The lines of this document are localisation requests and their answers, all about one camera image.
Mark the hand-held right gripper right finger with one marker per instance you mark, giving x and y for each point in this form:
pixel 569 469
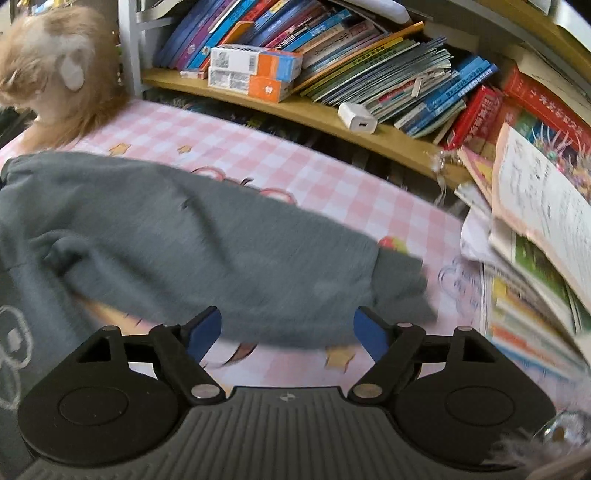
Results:
pixel 371 334

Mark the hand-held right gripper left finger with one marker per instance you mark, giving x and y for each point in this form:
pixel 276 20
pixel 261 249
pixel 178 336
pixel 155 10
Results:
pixel 205 330

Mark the grey hoodie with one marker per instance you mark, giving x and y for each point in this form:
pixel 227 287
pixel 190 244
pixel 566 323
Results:
pixel 207 258

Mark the pile of notebooks and papers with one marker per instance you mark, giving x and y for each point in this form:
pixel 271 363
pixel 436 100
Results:
pixel 531 277

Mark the pink checked table mat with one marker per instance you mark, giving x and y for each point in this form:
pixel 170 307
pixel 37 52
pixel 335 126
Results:
pixel 277 170

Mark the white charger plug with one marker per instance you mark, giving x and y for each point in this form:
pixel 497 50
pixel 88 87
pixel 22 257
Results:
pixel 358 119

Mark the wooden bookshelf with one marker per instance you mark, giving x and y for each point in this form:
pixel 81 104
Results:
pixel 323 117

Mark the orange white cardboard box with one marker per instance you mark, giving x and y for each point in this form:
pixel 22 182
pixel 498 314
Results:
pixel 240 83
pixel 249 60

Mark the fluffy orange white cat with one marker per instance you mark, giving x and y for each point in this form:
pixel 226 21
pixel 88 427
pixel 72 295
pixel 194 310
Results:
pixel 92 92

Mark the row of colourful books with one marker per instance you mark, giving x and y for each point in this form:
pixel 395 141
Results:
pixel 369 60

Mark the red thick book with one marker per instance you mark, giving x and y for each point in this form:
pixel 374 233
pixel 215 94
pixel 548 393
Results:
pixel 540 104

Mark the white flat tablet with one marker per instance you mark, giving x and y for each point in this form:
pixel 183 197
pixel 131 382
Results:
pixel 397 11

